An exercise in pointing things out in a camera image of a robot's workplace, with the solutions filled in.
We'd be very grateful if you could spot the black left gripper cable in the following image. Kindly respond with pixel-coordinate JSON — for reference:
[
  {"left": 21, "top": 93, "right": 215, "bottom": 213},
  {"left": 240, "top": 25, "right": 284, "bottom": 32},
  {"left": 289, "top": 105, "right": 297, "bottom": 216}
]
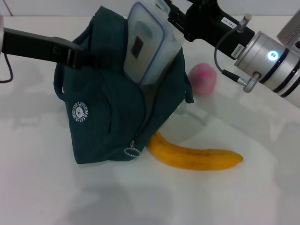
[{"left": 0, "top": 52, "right": 13, "bottom": 84}]

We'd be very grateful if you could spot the ribbed white right wrist camera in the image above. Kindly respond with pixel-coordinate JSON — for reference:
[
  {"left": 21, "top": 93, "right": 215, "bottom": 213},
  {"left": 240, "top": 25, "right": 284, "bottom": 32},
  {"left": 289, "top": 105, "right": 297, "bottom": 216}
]
[{"left": 276, "top": 8, "right": 300, "bottom": 49}]

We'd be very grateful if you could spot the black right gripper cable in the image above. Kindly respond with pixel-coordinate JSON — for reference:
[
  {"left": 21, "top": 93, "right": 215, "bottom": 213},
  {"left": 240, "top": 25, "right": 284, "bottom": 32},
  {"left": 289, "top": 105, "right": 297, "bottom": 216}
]
[{"left": 213, "top": 13, "right": 253, "bottom": 83}]

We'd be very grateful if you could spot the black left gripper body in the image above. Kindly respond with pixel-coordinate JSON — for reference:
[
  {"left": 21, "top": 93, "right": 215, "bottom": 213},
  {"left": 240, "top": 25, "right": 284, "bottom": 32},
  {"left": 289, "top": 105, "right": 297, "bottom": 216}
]
[{"left": 3, "top": 27, "right": 54, "bottom": 64}]

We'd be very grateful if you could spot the pink peach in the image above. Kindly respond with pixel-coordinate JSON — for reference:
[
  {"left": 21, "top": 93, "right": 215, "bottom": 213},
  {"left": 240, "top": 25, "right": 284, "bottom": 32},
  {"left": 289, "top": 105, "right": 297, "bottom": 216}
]
[{"left": 188, "top": 62, "right": 218, "bottom": 96}]

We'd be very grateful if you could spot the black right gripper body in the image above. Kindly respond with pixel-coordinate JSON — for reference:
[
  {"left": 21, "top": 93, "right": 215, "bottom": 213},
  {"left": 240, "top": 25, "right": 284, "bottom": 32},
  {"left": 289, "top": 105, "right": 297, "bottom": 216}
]
[{"left": 183, "top": 0, "right": 255, "bottom": 60}]

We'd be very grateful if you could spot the dark teal insulated lunch bag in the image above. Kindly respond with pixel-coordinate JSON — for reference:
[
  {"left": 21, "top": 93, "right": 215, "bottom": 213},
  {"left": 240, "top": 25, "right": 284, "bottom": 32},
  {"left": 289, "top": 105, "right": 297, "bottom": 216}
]
[{"left": 53, "top": 6, "right": 195, "bottom": 165}]

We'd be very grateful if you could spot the yellow banana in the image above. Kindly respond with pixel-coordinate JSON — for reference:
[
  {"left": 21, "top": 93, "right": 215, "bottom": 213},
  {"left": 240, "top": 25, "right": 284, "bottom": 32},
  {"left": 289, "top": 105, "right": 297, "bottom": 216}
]
[{"left": 146, "top": 131, "right": 244, "bottom": 171}]

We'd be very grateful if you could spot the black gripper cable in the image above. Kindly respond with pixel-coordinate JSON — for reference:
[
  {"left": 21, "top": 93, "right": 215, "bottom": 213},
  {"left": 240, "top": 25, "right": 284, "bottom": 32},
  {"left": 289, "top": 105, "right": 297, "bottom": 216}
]
[
  {"left": 213, "top": 13, "right": 253, "bottom": 83},
  {"left": 0, "top": 52, "right": 13, "bottom": 84}
]

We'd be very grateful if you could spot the clear plastic food container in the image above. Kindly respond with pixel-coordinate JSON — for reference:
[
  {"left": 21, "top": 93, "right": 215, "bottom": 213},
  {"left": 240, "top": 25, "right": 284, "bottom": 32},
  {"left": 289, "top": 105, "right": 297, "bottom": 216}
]
[{"left": 123, "top": 0, "right": 186, "bottom": 86}]

